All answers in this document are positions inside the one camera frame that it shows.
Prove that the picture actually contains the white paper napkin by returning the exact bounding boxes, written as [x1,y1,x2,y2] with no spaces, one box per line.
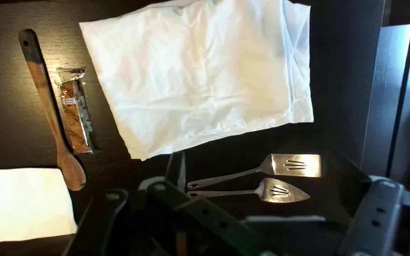
[0,167,77,241]

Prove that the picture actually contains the square slotted metal spatula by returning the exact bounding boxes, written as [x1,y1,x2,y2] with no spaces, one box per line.
[186,153,322,189]

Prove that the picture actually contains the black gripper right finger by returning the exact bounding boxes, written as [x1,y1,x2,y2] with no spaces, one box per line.
[339,177,410,256]

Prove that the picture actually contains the pointed slotted metal spatula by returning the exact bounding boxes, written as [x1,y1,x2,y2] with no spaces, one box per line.
[189,177,309,204]

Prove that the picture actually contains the wrapped snack bar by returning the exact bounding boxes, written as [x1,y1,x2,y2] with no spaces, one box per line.
[57,66,94,153]

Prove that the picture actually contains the wooden spoon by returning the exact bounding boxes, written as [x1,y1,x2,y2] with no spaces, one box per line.
[18,28,87,190]

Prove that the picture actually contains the large white cloth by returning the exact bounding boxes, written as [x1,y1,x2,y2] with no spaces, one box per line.
[79,0,314,160]

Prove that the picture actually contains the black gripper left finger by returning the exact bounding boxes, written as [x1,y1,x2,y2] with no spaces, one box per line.
[139,176,262,256]

